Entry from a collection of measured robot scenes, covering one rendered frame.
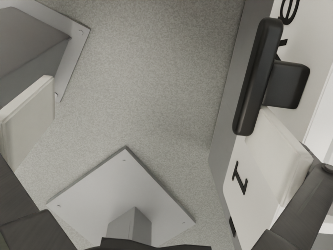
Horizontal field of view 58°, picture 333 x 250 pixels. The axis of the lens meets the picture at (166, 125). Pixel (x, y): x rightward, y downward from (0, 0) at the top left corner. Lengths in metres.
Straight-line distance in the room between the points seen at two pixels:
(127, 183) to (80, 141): 0.26
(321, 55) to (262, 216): 0.12
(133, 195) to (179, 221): 0.25
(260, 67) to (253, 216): 0.12
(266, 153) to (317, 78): 0.05
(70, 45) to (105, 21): 0.15
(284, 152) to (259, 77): 0.05
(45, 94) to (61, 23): 0.94
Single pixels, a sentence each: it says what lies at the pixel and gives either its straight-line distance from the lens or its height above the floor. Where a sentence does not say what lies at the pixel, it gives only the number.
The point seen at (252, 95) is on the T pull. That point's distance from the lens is 0.19.
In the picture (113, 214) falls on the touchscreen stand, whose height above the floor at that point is 0.04.
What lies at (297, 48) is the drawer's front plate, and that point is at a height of 0.88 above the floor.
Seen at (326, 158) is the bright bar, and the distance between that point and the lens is 0.32.
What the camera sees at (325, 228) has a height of 0.89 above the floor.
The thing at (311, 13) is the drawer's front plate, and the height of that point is 0.89.
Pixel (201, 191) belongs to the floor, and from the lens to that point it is 1.38.
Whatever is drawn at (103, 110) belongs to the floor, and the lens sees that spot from 1.19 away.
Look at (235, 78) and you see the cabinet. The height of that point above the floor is 0.17.
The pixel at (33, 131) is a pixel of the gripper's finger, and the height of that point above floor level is 0.94.
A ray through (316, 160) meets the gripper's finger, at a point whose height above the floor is 0.96.
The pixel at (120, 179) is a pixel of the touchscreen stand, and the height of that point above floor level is 0.03.
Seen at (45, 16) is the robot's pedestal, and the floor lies 0.02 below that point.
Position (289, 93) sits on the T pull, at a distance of 0.20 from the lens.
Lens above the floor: 1.08
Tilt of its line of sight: 65 degrees down
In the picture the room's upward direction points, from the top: 175 degrees clockwise
